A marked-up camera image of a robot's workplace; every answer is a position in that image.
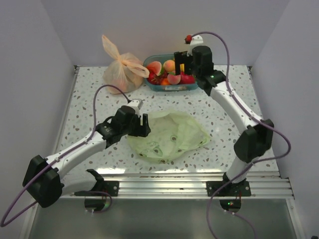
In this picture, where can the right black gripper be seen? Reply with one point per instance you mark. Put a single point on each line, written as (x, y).
(181, 58)

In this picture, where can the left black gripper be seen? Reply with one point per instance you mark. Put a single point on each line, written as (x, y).
(141, 130)

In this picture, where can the peach fruit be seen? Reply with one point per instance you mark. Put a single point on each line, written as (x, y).
(169, 65)

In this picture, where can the red watermelon slice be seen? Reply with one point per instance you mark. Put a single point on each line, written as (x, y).
(155, 67)

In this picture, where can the green avocado print plastic bag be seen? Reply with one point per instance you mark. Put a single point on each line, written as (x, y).
(173, 133)

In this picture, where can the red grape bunch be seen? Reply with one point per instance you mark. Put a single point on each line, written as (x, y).
(154, 79)

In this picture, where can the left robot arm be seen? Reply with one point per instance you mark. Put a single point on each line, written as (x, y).
(43, 179)

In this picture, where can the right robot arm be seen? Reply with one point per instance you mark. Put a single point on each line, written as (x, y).
(255, 133)

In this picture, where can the teal plastic fruit basin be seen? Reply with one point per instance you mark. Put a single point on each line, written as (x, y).
(166, 88)

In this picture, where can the pink dragon fruit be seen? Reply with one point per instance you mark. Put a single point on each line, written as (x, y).
(186, 79)

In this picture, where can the orange knotted plastic bag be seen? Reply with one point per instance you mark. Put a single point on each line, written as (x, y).
(126, 72)

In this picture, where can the pink peach front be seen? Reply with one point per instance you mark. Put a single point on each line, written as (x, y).
(174, 79)

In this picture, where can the orange tangerine lower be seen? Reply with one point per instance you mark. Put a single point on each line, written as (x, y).
(165, 82)

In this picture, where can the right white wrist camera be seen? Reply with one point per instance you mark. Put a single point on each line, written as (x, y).
(193, 41)

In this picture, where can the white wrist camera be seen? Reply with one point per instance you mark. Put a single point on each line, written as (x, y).
(193, 41)
(136, 104)

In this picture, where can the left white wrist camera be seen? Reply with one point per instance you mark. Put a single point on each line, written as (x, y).
(136, 104)

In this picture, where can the aluminium mounting rail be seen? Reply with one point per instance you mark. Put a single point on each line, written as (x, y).
(177, 186)

